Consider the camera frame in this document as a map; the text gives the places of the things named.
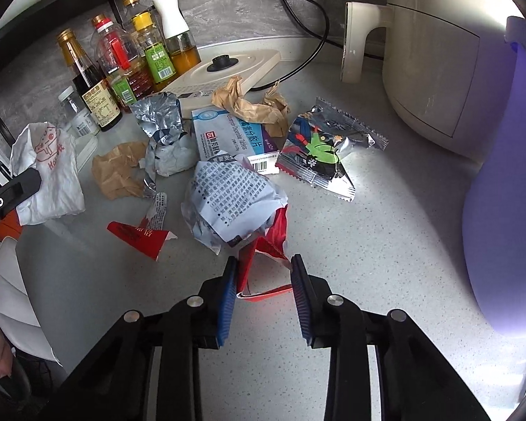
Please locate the cream air fryer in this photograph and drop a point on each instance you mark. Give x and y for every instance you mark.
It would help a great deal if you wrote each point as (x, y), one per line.
(429, 74)

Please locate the crumpled brown paper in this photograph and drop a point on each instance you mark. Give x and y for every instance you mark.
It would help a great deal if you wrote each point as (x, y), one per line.
(245, 107)
(116, 173)

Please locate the white plastic container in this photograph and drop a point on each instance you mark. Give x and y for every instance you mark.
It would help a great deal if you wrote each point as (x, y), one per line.
(85, 149)

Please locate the white smooth object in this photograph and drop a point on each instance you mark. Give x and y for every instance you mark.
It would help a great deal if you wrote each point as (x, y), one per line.
(13, 289)

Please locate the blue and white medicine box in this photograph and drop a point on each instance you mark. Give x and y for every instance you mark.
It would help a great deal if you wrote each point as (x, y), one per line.
(228, 138)

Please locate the white paper bag red print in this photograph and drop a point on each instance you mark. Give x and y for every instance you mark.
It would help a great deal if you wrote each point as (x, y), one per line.
(48, 171)

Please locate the gold cap clear bottle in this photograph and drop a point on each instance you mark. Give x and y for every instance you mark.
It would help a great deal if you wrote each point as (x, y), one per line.
(132, 2)

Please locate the cream kettle base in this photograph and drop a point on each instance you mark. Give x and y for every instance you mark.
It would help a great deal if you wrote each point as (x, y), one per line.
(236, 70)

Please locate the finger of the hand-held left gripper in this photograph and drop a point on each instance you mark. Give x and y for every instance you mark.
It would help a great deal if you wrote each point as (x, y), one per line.
(8, 193)

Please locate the dark soy sauce bottle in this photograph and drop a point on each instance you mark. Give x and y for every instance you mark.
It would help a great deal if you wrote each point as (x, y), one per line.
(94, 92)

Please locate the yellow cap bottle green label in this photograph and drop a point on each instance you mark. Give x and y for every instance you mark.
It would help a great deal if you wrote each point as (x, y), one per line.
(158, 61)

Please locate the red label oil bottle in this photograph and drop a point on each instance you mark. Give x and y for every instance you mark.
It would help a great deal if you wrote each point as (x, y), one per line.
(114, 52)

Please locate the silver snack wrapper colourful print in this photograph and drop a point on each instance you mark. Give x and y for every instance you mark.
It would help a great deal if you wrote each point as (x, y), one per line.
(320, 149)

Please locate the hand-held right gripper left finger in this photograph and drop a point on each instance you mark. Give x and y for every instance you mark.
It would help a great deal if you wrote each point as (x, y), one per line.
(227, 302)

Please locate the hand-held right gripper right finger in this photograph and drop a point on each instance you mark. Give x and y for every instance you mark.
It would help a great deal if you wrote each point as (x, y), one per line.
(300, 302)

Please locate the crumpled printed paper leaflet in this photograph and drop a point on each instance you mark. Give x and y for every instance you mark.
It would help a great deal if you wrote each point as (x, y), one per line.
(228, 201)

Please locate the green label dark bottle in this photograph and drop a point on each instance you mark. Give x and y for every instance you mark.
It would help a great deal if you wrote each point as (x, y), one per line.
(122, 90)

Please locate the crumpled silver foil wrapper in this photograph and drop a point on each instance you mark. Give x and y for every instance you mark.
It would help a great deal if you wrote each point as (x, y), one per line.
(162, 114)

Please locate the white object on shelf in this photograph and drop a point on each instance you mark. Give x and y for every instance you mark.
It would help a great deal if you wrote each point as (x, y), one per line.
(13, 8)

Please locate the small red wrapper piece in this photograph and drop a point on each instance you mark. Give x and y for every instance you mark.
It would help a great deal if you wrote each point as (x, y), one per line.
(136, 237)

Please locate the purple trash bin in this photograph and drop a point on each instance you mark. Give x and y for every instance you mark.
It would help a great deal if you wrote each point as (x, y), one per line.
(504, 206)

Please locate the small clear jar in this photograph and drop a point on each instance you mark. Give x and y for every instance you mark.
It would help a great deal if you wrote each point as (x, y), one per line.
(72, 105)

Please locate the black shelf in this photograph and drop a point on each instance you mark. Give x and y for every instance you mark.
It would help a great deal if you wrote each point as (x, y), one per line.
(48, 6)

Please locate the white top oil sprayer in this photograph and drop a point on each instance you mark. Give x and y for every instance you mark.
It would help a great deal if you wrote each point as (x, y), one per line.
(179, 48)

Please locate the red torn wrapper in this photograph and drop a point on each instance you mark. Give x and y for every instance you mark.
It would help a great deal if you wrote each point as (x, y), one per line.
(271, 237)

